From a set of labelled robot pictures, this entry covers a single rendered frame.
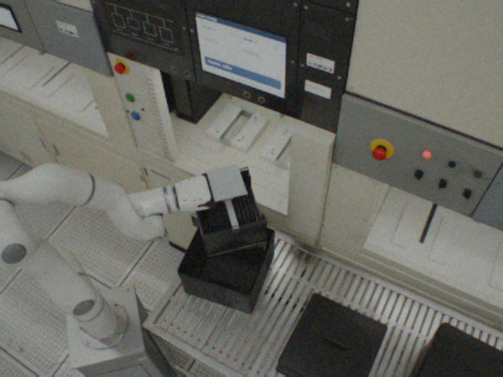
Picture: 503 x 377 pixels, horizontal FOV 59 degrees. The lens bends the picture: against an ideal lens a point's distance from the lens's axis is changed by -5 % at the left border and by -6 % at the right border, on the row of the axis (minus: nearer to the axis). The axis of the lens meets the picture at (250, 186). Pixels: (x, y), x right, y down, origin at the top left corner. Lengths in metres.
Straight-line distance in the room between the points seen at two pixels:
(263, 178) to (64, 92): 1.18
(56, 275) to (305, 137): 0.80
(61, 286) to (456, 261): 1.36
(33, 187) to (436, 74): 0.97
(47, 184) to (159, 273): 1.67
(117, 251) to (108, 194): 1.63
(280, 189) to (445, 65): 0.98
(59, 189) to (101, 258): 1.74
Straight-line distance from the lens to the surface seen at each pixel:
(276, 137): 2.04
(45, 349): 2.78
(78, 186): 1.20
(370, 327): 1.68
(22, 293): 2.98
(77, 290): 1.44
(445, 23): 1.09
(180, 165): 2.02
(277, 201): 1.88
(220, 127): 2.10
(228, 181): 1.44
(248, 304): 1.69
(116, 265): 2.84
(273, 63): 1.32
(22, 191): 1.18
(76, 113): 2.42
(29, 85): 2.69
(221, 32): 1.36
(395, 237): 1.83
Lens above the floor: 2.41
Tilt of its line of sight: 54 degrees down
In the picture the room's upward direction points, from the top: 3 degrees counter-clockwise
